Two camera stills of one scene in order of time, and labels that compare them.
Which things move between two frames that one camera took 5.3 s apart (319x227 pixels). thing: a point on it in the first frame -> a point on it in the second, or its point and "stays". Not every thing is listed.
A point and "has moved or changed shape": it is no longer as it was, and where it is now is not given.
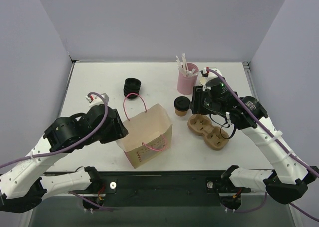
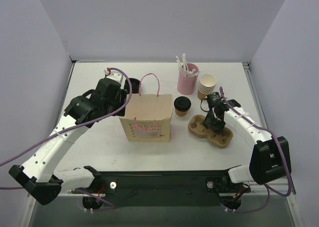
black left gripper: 115,126 -> 122,97
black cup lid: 182,104 stays
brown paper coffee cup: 181,113 stays
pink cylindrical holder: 186,84 stays
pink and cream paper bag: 149,134 has moved or changed shape
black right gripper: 197,100 -> 214,120
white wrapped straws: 184,68 stays
